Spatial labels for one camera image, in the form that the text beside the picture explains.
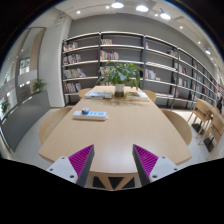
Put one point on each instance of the large grey bookshelf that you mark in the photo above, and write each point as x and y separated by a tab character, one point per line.
177	78

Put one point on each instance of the wooden chair far right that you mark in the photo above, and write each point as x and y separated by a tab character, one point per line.
150	94

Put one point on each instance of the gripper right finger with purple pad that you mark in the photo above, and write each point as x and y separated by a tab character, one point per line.
151	167

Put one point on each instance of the open book right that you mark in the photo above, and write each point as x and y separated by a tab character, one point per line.
136	96

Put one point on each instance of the green potted plant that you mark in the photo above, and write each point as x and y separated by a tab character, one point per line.
120	74

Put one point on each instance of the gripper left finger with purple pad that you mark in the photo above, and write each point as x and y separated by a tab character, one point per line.
74	168

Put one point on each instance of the blue and red charger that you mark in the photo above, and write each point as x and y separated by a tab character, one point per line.
85	111

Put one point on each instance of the small plant by window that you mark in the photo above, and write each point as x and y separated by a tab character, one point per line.
38	85

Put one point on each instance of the wooden chair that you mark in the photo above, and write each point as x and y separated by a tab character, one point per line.
150	94
83	92
49	125
180	124

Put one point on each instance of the wooden chair near left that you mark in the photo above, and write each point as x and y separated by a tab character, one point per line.
49	125

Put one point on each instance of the white power strip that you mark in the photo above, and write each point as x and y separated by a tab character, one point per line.
91	115

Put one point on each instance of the open magazine left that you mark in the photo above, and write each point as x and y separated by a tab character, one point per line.
99	94

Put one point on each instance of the wooden chair far left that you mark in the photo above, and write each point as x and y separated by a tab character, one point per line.
83	92

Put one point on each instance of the wooden chair near right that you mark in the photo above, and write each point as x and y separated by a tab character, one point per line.
180	124

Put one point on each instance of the wooden stool right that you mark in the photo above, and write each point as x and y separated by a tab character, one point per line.
214	132

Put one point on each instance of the wooden side table right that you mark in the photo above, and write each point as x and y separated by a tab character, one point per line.
203	115

